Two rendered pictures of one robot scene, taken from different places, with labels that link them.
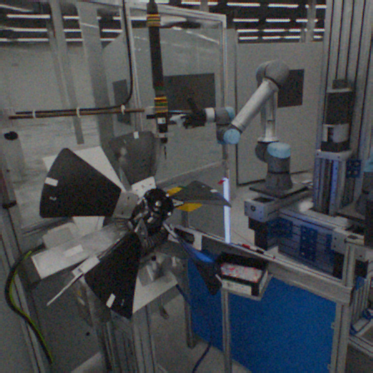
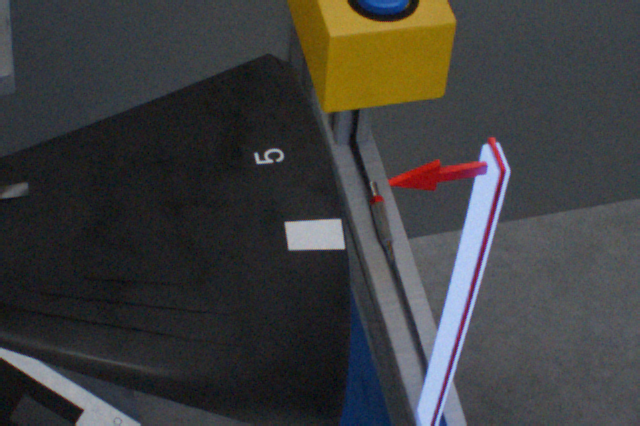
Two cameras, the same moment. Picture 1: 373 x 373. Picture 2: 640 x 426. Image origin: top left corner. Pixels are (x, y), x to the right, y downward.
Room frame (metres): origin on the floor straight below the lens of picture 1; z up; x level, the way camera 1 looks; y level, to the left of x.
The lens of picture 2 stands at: (0.85, -0.32, 1.76)
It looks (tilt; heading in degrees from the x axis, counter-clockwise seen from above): 54 degrees down; 27
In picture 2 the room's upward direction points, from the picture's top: 5 degrees clockwise
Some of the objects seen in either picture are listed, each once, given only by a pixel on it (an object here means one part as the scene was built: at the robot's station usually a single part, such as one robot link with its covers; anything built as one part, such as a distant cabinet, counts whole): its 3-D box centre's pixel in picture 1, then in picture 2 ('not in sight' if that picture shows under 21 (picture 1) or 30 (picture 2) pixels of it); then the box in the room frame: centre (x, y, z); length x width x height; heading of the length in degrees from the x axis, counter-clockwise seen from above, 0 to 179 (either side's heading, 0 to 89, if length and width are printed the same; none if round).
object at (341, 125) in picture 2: (185, 216); (353, 84); (1.53, 0.01, 0.92); 0.03 x 0.03 x 0.12; 44
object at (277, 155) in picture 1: (278, 156); not in sight; (1.59, -0.51, 1.20); 0.13 x 0.12 x 0.14; 9
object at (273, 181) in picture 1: (278, 177); not in sight; (1.59, -0.51, 1.09); 0.15 x 0.15 x 0.10
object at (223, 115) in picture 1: (222, 115); not in sight; (1.68, -0.23, 1.43); 0.11 x 0.08 x 0.09; 99
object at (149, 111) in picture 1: (159, 121); not in sight; (1.07, 0.07, 1.48); 0.09 x 0.07 x 0.10; 79
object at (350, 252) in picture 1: (349, 261); not in sight; (0.94, -0.57, 0.96); 0.03 x 0.03 x 0.20; 44
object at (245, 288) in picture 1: (238, 272); not in sight; (1.08, -0.20, 0.85); 0.22 x 0.17 x 0.07; 60
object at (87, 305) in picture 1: (90, 297); not in sight; (1.15, 0.45, 0.73); 0.15 x 0.09 x 0.22; 44
